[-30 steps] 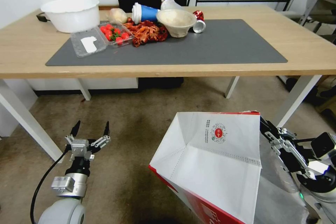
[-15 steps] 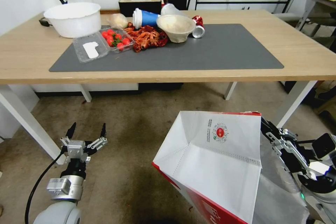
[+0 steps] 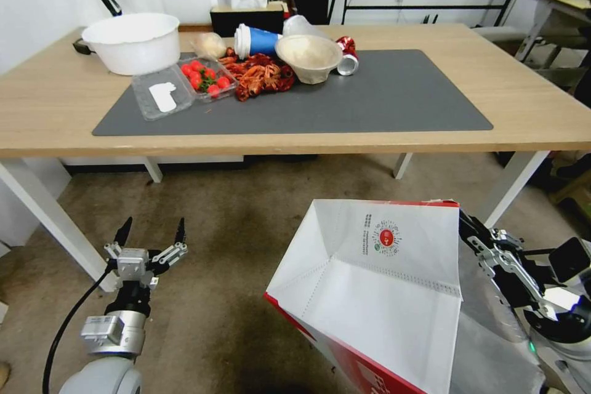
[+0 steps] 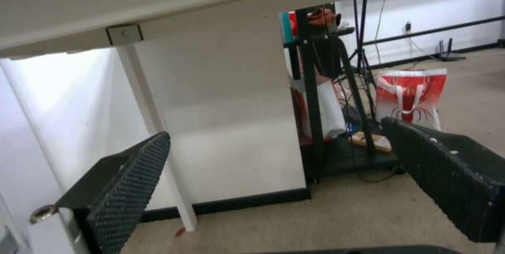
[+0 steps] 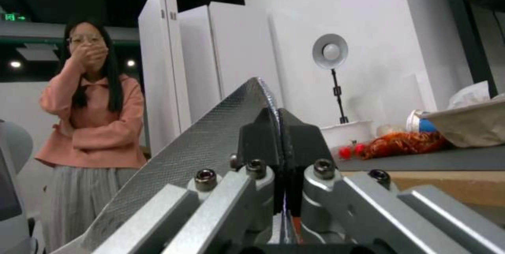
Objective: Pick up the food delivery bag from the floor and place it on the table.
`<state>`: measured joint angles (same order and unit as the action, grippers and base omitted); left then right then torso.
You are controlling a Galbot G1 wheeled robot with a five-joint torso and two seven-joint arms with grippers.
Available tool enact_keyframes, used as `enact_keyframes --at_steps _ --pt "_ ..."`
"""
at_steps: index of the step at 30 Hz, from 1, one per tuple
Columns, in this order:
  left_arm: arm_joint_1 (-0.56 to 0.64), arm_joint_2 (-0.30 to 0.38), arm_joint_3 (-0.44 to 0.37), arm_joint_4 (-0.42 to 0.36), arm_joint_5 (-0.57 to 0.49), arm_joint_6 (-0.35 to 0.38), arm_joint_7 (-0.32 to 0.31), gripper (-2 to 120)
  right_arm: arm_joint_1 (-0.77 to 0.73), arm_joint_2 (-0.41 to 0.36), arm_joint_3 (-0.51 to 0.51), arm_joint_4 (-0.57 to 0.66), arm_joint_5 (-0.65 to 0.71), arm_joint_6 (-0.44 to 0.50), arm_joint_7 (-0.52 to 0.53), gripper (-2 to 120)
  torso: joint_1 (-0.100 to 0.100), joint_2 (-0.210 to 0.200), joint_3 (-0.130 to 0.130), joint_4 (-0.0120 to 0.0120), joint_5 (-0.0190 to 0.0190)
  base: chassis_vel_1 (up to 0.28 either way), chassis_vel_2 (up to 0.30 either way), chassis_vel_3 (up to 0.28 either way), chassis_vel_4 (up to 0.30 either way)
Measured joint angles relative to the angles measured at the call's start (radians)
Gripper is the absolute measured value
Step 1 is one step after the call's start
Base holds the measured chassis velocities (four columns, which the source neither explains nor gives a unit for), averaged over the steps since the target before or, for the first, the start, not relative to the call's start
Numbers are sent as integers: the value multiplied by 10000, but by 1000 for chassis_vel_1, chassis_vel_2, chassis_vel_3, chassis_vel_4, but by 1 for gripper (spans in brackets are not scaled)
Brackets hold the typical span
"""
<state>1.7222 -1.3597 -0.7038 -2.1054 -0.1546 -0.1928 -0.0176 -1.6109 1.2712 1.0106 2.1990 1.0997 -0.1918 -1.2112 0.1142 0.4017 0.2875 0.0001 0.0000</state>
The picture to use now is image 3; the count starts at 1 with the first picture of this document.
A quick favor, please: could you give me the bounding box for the black tissue box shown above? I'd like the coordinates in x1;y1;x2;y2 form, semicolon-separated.
209;2;285;38

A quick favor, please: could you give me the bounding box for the blue paper cup white lid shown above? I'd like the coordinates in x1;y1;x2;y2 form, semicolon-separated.
233;23;283;61

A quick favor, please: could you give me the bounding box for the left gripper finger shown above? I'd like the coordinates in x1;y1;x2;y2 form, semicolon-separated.
103;216;134;267
150;217;189;268

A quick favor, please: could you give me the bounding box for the large white plastic bowl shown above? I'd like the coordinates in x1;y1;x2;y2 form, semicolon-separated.
81;13;181;76

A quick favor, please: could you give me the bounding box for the wooden table with white legs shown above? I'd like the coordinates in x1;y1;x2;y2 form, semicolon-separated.
0;22;591;294

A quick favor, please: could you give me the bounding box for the white red food delivery bag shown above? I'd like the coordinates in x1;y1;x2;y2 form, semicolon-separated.
264;199;549;394

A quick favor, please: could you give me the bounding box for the grey bench seat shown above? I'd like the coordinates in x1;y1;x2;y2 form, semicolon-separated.
472;25;528;45

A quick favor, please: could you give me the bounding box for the clear plastic cup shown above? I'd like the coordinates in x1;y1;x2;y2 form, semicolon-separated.
282;15;334;40

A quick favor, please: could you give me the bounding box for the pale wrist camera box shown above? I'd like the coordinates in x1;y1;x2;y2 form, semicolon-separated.
116;247;152;291

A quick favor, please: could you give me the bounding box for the beige paper bowl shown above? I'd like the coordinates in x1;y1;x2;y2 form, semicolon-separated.
275;34;344;86

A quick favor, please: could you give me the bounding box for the grey table mat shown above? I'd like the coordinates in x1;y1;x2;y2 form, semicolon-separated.
92;49;494;137

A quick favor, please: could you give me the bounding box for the red crayfish pile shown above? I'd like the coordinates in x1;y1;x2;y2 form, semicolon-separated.
217;53;296;103

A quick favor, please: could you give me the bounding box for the crushed red drink can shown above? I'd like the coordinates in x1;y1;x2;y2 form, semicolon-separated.
334;36;361;76

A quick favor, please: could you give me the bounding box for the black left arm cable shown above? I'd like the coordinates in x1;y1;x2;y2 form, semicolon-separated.
42;268;116;394

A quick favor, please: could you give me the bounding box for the white label in clamshell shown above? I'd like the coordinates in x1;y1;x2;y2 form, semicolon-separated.
148;82;178;113

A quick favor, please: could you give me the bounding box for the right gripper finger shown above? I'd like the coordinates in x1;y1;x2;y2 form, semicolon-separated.
459;209;525;275
490;253;562;323

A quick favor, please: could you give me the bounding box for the clear plastic clamshell container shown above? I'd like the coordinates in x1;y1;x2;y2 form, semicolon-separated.
131;57;239;122

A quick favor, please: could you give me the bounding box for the wooden stool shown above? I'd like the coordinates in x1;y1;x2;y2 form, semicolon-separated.
548;151;591;225

